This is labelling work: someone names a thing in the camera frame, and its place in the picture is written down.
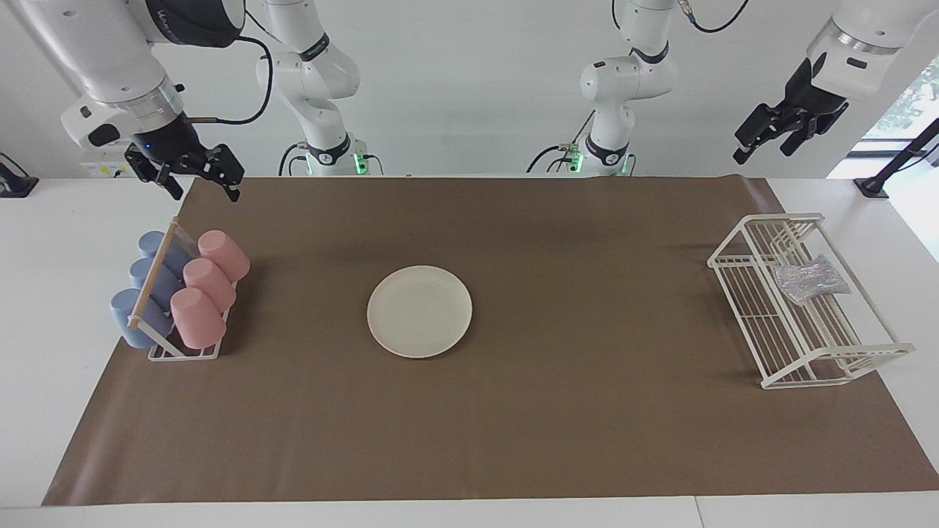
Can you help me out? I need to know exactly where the brown table mat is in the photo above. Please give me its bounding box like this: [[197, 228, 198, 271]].
[[42, 175, 939, 507]]

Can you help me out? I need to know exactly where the blue plastic cup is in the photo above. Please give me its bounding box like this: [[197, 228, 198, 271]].
[[130, 257, 180, 309], [110, 288, 173, 349], [138, 231, 193, 276]]

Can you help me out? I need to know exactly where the black base cable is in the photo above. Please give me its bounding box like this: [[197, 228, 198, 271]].
[[526, 110, 596, 175], [279, 142, 309, 177]]

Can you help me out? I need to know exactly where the white wall socket box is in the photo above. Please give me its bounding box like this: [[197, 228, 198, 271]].
[[79, 142, 144, 178]]

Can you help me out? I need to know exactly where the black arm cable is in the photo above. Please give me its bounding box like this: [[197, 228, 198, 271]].
[[187, 33, 274, 127], [679, 0, 750, 34]]

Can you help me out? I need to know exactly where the cup rack with wooden rod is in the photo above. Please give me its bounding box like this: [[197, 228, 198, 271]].
[[128, 219, 235, 362]]

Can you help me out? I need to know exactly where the silver mesh sponge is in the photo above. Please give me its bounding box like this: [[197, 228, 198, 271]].
[[773, 254, 852, 306]]

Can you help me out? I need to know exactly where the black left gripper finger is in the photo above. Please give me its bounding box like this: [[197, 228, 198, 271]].
[[779, 121, 816, 158], [732, 105, 780, 165]]

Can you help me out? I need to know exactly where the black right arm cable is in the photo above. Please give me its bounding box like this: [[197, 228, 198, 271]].
[[187, 33, 274, 127]]

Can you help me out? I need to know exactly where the bright window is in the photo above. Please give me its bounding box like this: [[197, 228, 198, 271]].
[[858, 53, 939, 155]]

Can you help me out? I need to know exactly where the black stand with pole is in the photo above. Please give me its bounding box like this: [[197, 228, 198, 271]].
[[853, 117, 939, 199]]

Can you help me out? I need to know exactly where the cream round plate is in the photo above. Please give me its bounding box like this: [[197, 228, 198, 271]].
[[367, 265, 473, 359]]

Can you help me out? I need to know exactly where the pink plastic cup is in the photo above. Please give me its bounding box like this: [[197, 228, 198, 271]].
[[183, 257, 238, 310], [198, 230, 251, 283], [169, 287, 227, 350]]

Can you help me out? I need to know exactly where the white wire dish rack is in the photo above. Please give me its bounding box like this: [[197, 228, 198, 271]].
[[707, 213, 916, 389]]

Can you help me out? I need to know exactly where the black clamp mount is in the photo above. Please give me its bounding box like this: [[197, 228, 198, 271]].
[[0, 152, 39, 199]]

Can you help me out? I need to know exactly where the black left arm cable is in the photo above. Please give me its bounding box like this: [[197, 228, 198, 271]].
[[679, 0, 750, 34]]

